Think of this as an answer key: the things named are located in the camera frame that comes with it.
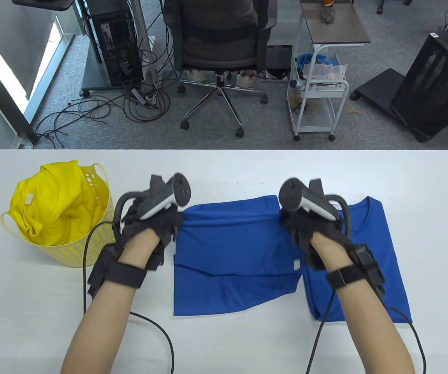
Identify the person's left hand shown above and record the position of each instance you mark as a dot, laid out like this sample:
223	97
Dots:
161	226

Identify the blue t-shirt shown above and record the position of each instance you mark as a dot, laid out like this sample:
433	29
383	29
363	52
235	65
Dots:
379	233
227	253

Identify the yellow perforated laundry basket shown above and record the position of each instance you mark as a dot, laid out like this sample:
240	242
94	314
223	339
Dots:
91	249

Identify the clear plastic bags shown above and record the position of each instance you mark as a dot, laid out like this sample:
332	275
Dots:
327	72

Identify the black desk top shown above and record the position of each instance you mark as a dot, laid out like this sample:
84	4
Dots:
44	4

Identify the person's right forearm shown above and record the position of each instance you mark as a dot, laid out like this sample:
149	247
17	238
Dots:
364	319

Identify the silver desk column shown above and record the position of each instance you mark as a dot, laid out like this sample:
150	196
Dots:
140	23

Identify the brown side table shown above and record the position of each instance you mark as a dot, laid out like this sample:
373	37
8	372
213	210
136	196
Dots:
344	27

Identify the brown fuzzy item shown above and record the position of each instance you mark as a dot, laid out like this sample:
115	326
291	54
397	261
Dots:
297	101

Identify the black rolling platform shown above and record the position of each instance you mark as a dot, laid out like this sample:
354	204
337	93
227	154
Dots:
379	87

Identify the orange object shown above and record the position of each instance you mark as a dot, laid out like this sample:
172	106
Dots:
328	2

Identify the black computer tower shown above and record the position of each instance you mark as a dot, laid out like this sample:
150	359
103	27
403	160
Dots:
115	43

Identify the black and white hand controller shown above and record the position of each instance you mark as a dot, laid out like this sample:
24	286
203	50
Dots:
290	194
181	191

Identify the black box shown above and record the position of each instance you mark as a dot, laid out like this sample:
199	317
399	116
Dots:
278	56

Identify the grey power strip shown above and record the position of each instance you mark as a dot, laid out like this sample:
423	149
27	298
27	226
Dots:
139	96

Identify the person's left forearm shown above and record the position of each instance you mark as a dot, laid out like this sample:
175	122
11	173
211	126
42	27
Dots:
103	311

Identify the person's right hand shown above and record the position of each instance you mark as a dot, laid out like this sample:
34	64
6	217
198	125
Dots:
305	226

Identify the white rolling cart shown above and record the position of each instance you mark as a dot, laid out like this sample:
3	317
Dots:
313	124

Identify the grey computer trolley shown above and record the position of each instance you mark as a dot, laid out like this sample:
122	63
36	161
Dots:
91	78

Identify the yellow t-shirt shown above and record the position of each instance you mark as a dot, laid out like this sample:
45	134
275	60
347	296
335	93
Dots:
52	202

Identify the grey crumpled glove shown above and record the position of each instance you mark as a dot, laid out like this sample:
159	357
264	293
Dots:
328	15

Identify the blue cloth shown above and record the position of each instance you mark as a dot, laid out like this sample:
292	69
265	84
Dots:
305	59

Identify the black mesh computer case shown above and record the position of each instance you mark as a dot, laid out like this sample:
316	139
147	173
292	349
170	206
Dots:
430	85

